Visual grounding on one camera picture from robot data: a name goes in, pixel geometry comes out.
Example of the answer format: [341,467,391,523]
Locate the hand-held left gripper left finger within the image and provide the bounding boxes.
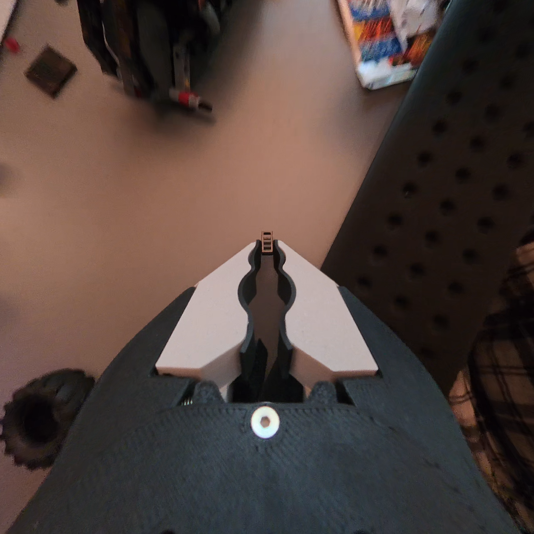
[155,240,261,401]

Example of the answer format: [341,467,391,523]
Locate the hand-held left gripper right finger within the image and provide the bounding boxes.
[275,240,379,399]

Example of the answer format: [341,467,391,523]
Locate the brick-built toy truck model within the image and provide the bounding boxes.
[76,0,232,123]

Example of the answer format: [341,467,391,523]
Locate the black rubber tyre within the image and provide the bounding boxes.
[0,368,96,470]

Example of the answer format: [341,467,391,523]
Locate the person's torso in plaid shirt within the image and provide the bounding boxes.
[451,227,534,534]

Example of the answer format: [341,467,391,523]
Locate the black perforated chair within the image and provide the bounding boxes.
[320,0,534,397]

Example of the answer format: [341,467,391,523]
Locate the sticker sheet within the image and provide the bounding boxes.
[336,0,444,90]

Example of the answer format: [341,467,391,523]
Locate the black square tile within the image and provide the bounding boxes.
[24,45,78,100]

